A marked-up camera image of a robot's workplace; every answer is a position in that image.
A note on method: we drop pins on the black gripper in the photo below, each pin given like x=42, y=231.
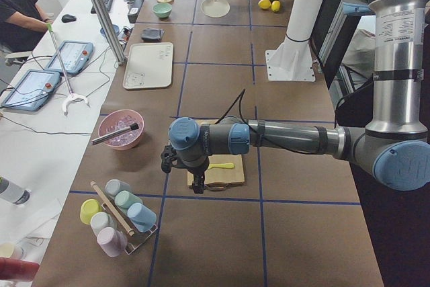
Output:
x=195, y=168

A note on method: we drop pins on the beige ceramic plate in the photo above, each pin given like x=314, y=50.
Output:
x=215, y=8

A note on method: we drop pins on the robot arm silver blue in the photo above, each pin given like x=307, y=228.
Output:
x=392, y=147

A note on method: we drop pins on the beige bear tray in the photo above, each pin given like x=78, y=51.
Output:
x=149, y=66

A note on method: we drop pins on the bamboo cutting board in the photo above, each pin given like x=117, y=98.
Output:
x=220, y=179

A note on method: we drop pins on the yellow plastic knife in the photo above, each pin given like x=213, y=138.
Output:
x=221, y=166

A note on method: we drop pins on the yellow lemon left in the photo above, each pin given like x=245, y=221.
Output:
x=264, y=4

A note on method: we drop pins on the yellow lemon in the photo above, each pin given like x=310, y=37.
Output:
x=275, y=6
x=264, y=4

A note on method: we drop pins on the green ceramic bowl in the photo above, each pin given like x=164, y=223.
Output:
x=162, y=10

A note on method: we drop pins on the yellow lemon right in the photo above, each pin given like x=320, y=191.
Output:
x=275, y=6

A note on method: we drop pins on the blue cup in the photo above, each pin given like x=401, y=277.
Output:
x=142, y=217

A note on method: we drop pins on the green cup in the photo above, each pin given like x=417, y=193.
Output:
x=124, y=199

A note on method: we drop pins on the black device box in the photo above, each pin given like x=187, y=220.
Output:
x=134, y=7

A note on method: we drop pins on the grey folded cloth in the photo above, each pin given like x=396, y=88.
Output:
x=152, y=34

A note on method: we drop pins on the grey cup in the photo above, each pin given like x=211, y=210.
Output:
x=115, y=186

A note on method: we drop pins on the black metal brush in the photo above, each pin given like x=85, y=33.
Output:
x=114, y=134

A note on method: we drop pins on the pink bowl with ice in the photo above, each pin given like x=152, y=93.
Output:
x=130, y=120

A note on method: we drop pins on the pink cup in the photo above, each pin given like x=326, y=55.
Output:
x=112, y=241

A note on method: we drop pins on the white cup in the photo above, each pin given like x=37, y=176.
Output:
x=102, y=220

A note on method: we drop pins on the yellow cup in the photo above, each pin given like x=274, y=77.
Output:
x=89, y=208

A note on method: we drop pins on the black computer mouse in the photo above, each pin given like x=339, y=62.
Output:
x=66, y=18

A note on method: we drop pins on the teach pendant upper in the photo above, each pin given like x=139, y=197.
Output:
x=75, y=55

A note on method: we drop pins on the teach pendant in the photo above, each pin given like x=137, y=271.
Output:
x=75, y=55
x=33, y=91

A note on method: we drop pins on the reacher grabber tool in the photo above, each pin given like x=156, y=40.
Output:
x=72, y=96

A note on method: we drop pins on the clear water bottle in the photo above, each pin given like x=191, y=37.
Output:
x=13, y=193

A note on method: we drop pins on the teach pendant lower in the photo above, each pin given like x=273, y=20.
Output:
x=33, y=91

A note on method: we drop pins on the person in black shirt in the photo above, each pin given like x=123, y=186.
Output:
x=23, y=24

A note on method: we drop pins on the cream paper cup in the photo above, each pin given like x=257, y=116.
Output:
x=11, y=250

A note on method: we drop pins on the red cylinder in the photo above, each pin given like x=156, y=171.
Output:
x=18, y=270

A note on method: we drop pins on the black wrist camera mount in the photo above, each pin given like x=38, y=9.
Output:
x=169, y=159

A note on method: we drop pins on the white wire cup rack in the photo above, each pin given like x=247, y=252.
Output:
x=135, y=238

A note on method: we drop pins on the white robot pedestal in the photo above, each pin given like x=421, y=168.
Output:
x=292, y=60

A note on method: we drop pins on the aluminium frame post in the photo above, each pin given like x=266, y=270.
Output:
x=110, y=35

